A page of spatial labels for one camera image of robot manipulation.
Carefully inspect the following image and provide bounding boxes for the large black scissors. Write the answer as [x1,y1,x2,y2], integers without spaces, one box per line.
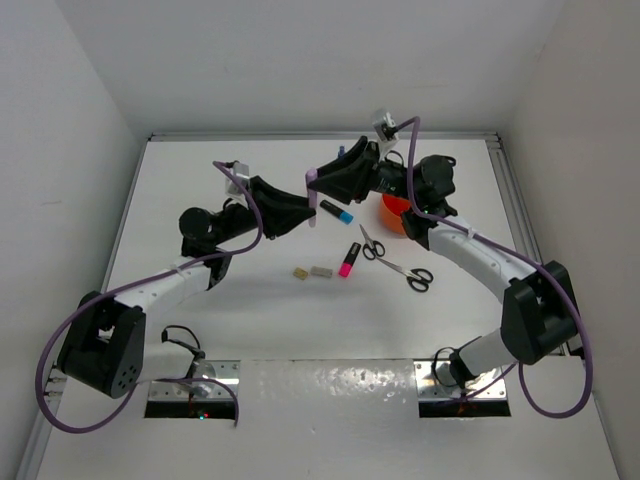
[377,258,434,293]

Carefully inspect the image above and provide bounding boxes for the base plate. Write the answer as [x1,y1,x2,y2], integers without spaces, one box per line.
[414,359,508,403]
[148,360,240,402]

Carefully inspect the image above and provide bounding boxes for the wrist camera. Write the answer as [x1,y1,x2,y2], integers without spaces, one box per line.
[371,109,399,156]
[224,161,250,198]

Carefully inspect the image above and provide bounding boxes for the blue cap black highlighter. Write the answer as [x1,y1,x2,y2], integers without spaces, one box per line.
[319,200,353,225]

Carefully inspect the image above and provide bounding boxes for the pastel purple highlighter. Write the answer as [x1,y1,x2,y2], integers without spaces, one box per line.
[305,169,318,211]

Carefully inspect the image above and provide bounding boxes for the orange round organizer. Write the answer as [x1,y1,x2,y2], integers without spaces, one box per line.
[378,194,411,236]

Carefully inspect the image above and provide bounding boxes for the tan eraser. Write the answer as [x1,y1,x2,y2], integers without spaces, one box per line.
[293,268,309,280]

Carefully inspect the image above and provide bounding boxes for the pink cap black highlighter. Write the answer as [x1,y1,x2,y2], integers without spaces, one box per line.
[338,242,362,278]

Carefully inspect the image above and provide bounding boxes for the left base plate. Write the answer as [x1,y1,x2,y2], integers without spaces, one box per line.
[148,360,240,402]

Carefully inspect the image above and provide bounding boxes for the small black scissors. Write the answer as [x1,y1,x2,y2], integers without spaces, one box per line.
[359,224,386,261]

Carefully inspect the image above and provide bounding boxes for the grey eraser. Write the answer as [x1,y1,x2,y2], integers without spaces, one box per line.
[310,266,333,278]

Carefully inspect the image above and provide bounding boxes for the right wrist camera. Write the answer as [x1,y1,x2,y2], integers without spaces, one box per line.
[371,109,399,156]

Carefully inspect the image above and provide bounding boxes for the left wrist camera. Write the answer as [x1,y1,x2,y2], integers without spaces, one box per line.
[224,161,250,198]

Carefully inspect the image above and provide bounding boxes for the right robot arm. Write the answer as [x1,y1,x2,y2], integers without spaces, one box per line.
[306,137,581,387]

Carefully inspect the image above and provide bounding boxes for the aluminium frame rail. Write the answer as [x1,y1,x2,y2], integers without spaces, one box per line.
[487,132,571,356]

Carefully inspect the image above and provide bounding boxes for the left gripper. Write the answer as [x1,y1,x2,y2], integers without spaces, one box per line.
[210,176,314,246]

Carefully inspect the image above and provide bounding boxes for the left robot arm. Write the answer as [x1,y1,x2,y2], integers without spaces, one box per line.
[56,176,317,399]

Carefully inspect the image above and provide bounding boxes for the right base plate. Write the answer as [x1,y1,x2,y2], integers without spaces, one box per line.
[414,359,508,403]

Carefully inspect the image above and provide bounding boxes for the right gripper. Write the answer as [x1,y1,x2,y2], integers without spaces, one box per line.
[308,137,421,205]

